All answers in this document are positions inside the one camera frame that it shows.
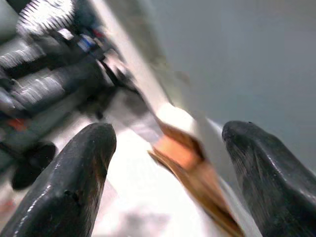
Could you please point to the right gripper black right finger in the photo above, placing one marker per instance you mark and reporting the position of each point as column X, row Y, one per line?
column 271, row 177

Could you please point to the brown wooden edge piece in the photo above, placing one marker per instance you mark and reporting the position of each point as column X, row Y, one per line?
column 187, row 158

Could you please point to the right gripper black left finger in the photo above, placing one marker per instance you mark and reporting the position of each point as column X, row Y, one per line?
column 61, row 187

